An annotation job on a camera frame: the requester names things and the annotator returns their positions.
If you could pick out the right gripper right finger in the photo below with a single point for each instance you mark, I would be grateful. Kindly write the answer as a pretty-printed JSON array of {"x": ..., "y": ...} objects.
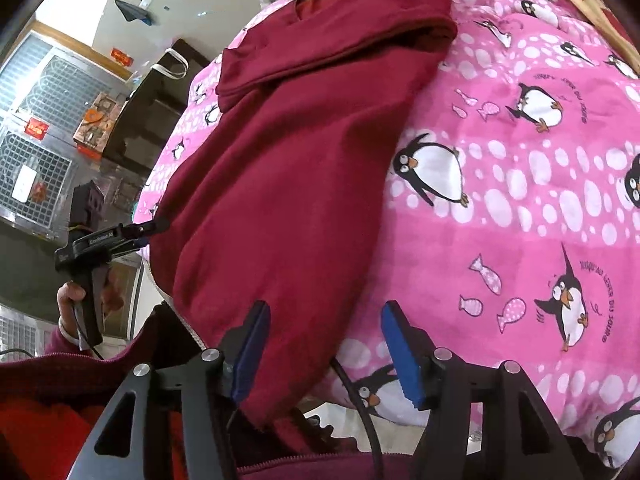
[{"x": 483, "y": 422}]

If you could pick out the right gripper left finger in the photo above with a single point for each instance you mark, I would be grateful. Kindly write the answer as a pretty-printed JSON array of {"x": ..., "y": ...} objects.
[{"x": 132, "y": 440}]

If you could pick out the dark red fleece sweater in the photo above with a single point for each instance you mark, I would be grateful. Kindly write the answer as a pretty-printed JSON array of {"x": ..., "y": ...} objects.
[{"x": 282, "y": 201}]

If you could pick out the person's left hand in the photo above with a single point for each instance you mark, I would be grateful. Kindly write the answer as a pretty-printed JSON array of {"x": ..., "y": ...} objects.
[{"x": 71, "y": 293}]

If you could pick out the orange gift box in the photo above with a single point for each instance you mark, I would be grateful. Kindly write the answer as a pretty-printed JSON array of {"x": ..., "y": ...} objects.
[{"x": 97, "y": 124}]

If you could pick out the dark wooden desk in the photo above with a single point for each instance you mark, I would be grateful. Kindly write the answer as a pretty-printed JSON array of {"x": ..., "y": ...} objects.
[{"x": 150, "y": 115}]

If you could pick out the metal window grille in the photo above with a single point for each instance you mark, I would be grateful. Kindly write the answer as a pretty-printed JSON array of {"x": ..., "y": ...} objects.
[{"x": 45, "y": 91}]

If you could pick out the pink penguin quilt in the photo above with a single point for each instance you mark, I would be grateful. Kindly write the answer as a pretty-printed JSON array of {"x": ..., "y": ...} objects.
[{"x": 514, "y": 232}]

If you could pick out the orange cartoon blanket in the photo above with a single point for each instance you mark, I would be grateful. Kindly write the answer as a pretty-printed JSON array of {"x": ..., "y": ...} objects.
[{"x": 615, "y": 22}]

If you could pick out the white bag handle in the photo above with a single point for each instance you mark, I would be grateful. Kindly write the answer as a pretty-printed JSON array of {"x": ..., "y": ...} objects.
[{"x": 172, "y": 65}]

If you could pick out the red wall sticker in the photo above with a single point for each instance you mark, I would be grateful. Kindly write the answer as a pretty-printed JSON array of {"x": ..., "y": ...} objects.
[{"x": 121, "y": 58}]

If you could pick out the dark cloth on wall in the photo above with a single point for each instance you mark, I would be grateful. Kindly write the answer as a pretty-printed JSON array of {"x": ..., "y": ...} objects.
[{"x": 132, "y": 13}]

